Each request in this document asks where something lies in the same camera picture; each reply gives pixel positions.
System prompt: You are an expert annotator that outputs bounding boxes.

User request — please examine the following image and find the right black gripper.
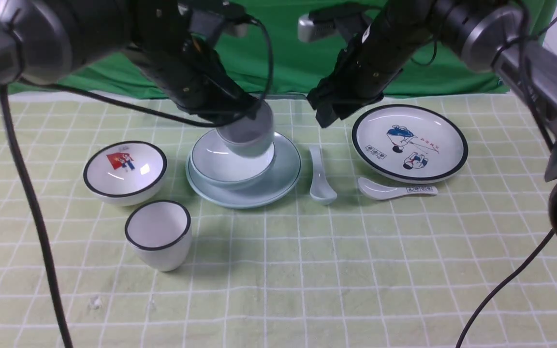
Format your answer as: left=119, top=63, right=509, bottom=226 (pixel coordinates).
left=307, top=0, right=435, bottom=128

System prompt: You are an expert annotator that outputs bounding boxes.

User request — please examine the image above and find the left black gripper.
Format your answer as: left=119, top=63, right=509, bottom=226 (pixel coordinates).
left=131, top=0, right=261, bottom=127

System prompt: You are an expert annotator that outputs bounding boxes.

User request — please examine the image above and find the pale blue cup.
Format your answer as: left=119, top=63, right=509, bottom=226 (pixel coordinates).
left=217, top=101, right=275, bottom=157

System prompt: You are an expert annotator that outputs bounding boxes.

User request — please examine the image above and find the pale blue ceramic spoon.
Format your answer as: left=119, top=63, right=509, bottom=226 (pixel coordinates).
left=309, top=145, right=337, bottom=205

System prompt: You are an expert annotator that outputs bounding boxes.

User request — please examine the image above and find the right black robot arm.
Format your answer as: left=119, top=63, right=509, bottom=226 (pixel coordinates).
left=298, top=0, right=557, bottom=236

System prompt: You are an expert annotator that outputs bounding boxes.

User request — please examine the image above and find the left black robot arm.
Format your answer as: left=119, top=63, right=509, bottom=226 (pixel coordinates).
left=0, top=0, right=262, bottom=128

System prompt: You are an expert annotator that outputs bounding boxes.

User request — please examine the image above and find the green backdrop cloth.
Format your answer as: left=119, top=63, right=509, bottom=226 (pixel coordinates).
left=0, top=0, right=557, bottom=100

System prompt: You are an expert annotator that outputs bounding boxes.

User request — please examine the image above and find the white plate with figures picture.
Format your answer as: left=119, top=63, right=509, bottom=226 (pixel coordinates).
left=351, top=105, right=469, bottom=184

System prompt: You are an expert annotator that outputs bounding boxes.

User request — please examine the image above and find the pale blue bowl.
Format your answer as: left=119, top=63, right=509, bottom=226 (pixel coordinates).
left=189, top=130, right=277, bottom=189

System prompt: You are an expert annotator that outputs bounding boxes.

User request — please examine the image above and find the white bowl with flag picture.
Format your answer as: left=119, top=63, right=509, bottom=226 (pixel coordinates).
left=83, top=141, right=169, bottom=206

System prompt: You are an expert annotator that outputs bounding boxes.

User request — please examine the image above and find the pale blue plate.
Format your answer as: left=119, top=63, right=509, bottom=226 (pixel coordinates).
left=185, top=132, right=303, bottom=209

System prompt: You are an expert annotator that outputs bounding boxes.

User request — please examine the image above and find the white cup with bicycle picture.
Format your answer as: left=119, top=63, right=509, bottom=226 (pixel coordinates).
left=124, top=200, right=193, bottom=272

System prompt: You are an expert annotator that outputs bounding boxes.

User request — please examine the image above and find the green checkered tablecloth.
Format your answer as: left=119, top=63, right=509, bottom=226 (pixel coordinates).
left=0, top=95, right=557, bottom=348

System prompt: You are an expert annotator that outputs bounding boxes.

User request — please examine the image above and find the white spoon with printed handle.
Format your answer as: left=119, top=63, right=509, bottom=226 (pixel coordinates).
left=357, top=177, right=438, bottom=201

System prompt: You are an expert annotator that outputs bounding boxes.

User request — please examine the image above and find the left black cable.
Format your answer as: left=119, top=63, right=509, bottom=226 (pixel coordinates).
left=0, top=14, right=274, bottom=348

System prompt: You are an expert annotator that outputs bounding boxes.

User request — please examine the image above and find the black cable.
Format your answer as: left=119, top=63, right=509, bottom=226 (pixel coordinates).
left=0, top=14, right=274, bottom=348
left=455, top=227, right=557, bottom=348

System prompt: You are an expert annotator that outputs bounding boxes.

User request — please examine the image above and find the right black cable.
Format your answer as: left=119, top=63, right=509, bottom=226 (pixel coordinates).
left=455, top=227, right=557, bottom=348

